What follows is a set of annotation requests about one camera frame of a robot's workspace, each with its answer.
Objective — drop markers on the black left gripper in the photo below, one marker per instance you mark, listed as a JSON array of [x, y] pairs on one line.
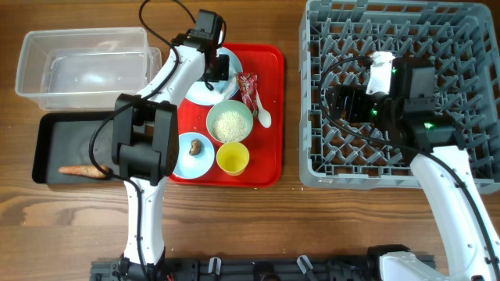
[[223, 65]]

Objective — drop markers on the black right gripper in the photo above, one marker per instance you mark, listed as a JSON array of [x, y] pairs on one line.
[[355, 95]]

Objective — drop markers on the large light blue plate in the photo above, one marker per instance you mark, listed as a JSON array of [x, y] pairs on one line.
[[222, 90]]

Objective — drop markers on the red snack wrapper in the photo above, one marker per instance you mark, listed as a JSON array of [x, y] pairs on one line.
[[247, 83]]

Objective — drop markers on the green bowl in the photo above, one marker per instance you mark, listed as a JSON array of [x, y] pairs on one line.
[[229, 105]]

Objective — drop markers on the white plastic spoon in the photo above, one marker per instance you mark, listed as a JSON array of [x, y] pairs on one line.
[[264, 116]]

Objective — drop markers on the brown food scrap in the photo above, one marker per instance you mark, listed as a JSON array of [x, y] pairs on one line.
[[196, 147]]

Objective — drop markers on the yellow cup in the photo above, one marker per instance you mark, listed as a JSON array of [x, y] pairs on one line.
[[233, 158]]

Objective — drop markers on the small light blue bowl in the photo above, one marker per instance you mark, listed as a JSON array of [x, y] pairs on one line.
[[192, 167]]

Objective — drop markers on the orange carrot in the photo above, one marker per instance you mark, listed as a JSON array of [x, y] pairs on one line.
[[88, 171]]

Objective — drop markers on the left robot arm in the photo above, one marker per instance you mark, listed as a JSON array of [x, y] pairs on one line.
[[145, 140]]

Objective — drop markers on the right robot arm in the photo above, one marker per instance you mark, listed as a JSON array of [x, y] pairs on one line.
[[434, 149]]

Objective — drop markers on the grey dishwasher rack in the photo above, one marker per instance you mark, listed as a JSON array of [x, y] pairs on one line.
[[459, 39]]

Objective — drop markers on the clear plastic waste bin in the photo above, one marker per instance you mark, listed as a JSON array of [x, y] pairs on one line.
[[77, 69]]

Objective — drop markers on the black food waste tray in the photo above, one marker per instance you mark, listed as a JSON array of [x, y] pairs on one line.
[[63, 140]]

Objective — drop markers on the red serving tray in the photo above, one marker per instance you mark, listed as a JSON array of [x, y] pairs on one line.
[[265, 145]]

